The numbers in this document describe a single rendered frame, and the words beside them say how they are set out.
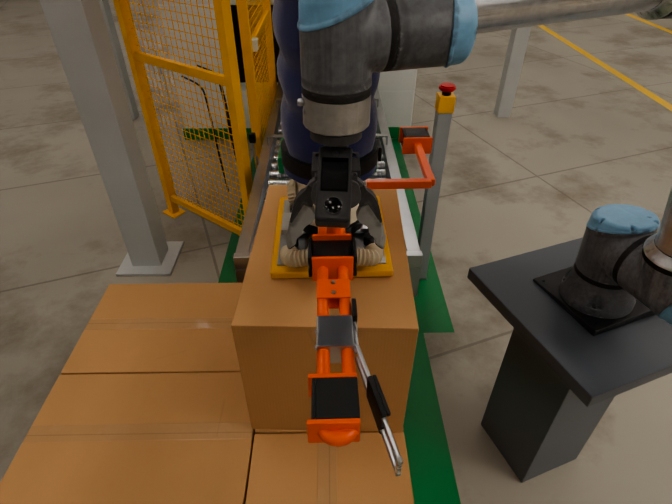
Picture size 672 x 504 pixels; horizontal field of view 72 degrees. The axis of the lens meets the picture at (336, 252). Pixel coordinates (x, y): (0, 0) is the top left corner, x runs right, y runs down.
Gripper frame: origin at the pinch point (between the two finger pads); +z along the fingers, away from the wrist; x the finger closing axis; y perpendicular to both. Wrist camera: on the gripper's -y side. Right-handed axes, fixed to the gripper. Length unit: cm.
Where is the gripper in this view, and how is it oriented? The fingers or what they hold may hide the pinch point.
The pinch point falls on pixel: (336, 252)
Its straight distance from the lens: 73.5
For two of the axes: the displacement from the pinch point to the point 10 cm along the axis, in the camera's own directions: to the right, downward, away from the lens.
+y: -0.1, -6.2, 7.9
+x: -10.0, 0.0, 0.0
